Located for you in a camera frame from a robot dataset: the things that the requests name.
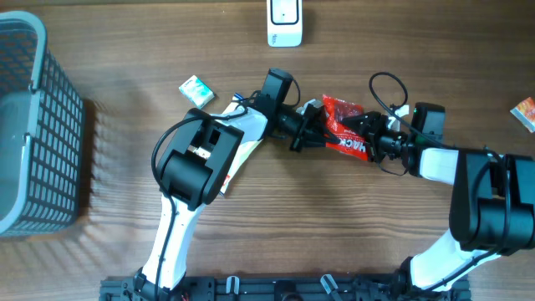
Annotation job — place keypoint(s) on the grey plastic shopping basket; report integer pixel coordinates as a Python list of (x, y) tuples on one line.
[(42, 132)]

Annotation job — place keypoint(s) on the teal tissue pack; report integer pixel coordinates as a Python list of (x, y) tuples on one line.
[(197, 92)]

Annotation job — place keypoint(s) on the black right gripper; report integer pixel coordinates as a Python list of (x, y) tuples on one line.
[(374, 119)]

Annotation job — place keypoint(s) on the red snack packet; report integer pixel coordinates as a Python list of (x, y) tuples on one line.
[(350, 143)]

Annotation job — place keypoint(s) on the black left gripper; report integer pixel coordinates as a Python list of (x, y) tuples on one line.
[(310, 131)]

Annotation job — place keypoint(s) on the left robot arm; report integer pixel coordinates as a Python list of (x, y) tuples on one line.
[(190, 163)]

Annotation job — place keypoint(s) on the orange small box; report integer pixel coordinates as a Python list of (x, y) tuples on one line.
[(524, 112)]

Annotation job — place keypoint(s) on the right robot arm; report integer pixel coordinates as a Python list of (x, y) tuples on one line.
[(492, 202)]

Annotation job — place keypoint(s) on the white barcode scanner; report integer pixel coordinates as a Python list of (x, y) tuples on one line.
[(284, 23)]

